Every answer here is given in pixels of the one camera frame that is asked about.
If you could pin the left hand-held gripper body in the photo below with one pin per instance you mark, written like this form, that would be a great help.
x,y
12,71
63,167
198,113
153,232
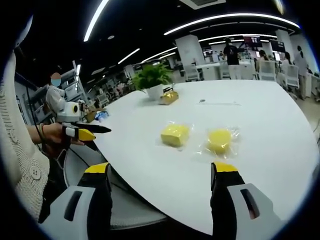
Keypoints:
x,y
68,112

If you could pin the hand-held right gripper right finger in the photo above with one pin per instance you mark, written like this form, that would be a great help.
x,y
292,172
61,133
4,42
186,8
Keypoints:
x,y
232,212

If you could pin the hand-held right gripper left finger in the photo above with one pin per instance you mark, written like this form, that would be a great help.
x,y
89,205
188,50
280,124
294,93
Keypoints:
x,y
82,212

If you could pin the round yellow cake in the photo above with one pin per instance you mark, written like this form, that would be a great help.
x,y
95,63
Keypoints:
x,y
220,141

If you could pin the square yellow cake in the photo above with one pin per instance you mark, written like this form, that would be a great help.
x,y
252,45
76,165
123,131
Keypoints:
x,y
175,135

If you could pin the person's left hand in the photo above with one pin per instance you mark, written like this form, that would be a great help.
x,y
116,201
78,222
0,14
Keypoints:
x,y
53,135

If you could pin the cardboard box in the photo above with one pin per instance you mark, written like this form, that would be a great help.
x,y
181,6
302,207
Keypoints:
x,y
90,115

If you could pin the blue packet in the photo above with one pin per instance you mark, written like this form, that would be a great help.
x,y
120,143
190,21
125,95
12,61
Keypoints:
x,y
102,116

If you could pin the cream knitted sweater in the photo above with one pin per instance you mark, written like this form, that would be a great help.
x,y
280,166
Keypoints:
x,y
17,160

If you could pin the green potted plant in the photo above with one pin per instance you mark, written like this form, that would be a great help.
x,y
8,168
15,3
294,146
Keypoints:
x,y
153,78

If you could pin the long ceiling light strip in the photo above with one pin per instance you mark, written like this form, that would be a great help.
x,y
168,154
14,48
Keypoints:
x,y
96,18
128,55
225,18

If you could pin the small gold box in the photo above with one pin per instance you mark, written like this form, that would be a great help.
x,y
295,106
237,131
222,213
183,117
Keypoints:
x,y
170,97

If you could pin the white mesh office chair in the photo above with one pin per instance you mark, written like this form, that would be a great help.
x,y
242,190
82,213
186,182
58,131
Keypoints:
x,y
267,70
192,72
292,75

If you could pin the ceiling air vent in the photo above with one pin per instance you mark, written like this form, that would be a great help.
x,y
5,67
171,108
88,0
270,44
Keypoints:
x,y
200,3

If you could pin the wall screen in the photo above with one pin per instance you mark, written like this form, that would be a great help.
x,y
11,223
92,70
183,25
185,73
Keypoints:
x,y
253,41
278,45

